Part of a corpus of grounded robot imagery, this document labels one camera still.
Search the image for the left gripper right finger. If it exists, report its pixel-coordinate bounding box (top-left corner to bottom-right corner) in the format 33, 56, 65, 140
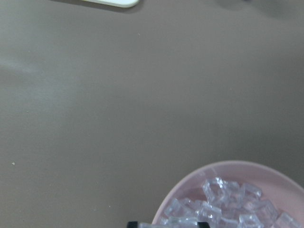
197, 222, 209, 228

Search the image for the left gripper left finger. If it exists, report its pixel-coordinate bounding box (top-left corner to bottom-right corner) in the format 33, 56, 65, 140
127, 221, 139, 228

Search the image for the pink bowl of ice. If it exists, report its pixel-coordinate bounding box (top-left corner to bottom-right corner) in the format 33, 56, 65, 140
152, 161, 304, 228

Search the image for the cream rabbit tray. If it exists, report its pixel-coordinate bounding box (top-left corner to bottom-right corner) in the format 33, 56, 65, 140
51, 0, 140, 9

